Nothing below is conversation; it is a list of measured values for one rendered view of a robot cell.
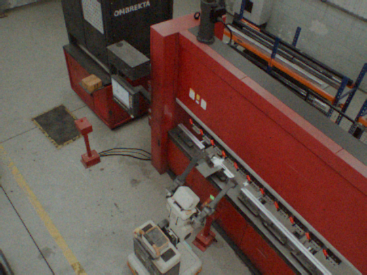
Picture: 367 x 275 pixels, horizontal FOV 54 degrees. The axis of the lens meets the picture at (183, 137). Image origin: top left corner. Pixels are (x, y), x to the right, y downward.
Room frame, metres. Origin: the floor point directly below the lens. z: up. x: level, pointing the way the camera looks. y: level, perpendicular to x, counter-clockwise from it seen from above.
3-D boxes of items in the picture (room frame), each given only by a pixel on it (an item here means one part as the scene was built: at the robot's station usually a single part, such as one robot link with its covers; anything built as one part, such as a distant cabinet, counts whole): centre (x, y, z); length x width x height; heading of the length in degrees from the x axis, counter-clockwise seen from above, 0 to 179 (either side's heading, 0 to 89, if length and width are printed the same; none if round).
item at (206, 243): (2.30, -0.38, 0.06); 0.25 x 0.20 x 0.12; 143
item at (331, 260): (1.59, -1.45, 1.26); 0.15 x 0.09 x 0.17; 40
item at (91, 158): (3.45, 1.36, 0.41); 0.25 x 0.20 x 0.83; 130
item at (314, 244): (1.74, -1.32, 1.26); 0.15 x 0.09 x 0.17; 40
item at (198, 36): (3.29, -0.20, 2.54); 0.33 x 0.25 x 0.47; 40
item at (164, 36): (3.66, 0.04, 1.15); 0.85 x 0.25 x 2.30; 130
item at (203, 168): (2.70, -0.33, 1.00); 0.26 x 0.18 x 0.01; 130
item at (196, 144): (3.22, -0.09, 0.92); 0.50 x 0.06 x 0.10; 40
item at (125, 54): (3.47, 0.71, 1.53); 0.51 x 0.25 x 0.85; 45
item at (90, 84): (4.02, 1.36, 1.04); 0.30 x 0.26 x 0.12; 44
